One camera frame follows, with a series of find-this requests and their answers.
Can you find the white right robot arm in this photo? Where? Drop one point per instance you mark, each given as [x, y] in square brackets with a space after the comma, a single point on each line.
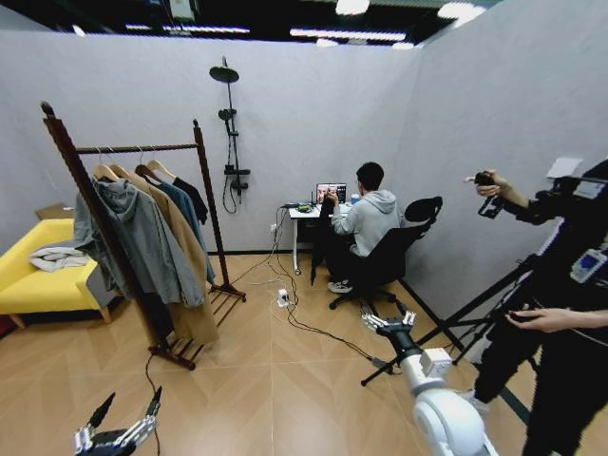
[442, 418]

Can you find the beige long coat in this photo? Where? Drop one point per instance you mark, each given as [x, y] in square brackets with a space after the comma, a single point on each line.
[195, 309]

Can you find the black handheld controller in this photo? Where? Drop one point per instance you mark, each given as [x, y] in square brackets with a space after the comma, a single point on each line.
[491, 206]

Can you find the black garment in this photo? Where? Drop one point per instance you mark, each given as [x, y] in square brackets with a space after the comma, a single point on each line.
[192, 195]

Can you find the seated person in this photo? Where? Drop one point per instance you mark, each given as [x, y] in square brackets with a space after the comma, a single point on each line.
[373, 218]

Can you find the light wooden hanger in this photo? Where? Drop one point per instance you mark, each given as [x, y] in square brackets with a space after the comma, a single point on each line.
[119, 169]
[102, 170]
[159, 166]

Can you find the white desk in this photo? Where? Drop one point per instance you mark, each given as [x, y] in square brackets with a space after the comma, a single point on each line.
[304, 214]

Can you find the grey hooded jacket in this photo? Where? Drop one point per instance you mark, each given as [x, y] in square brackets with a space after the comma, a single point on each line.
[138, 237]

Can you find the blue denim jacket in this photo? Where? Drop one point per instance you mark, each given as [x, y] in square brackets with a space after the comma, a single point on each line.
[187, 209]

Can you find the black hanging cloth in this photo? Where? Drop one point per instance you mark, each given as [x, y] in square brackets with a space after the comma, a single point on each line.
[324, 223]

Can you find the black tripod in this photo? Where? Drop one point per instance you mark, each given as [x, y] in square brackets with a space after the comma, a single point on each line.
[494, 290]

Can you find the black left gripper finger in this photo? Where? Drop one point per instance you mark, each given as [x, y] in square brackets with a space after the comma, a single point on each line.
[97, 418]
[151, 413]

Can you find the white power strip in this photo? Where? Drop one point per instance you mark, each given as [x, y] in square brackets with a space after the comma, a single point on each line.
[283, 297]

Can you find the black shower set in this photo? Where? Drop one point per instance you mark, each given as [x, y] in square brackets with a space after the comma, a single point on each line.
[224, 72]

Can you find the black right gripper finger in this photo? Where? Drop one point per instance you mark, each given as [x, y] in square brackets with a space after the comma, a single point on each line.
[409, 319]
[372, 320]

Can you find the open laptop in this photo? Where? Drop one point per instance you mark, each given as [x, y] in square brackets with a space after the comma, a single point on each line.
[330, 192]

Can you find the brown cardboard box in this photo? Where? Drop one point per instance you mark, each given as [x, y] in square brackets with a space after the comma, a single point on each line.
[52, 211]

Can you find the yellow sofa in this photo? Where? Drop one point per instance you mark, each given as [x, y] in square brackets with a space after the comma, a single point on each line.
[43, 290]

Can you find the green object on desk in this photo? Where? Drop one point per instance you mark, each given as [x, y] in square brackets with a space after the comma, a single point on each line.
[304, 208]

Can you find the small black handheld device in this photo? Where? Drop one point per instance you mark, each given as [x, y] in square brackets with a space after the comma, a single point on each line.
[522, 317]

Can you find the standing person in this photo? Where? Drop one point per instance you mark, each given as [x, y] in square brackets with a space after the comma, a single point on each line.
[565, 361]

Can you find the dark wooden clothes rack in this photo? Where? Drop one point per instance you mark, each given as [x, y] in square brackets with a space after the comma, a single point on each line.
[66, 142]

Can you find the white and blue badge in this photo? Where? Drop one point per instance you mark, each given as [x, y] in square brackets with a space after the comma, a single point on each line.
[588, 265]

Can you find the grey and white garment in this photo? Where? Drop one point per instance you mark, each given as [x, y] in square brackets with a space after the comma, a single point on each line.
[59, 256]

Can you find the black office chair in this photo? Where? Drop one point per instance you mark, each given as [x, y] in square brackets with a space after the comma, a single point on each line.
[394, 252]

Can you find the dark wooden hanger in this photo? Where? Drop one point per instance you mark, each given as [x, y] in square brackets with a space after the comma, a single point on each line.
[142, 169]

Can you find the white paper sheet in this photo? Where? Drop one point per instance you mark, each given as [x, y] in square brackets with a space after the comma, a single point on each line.
[564, 167]

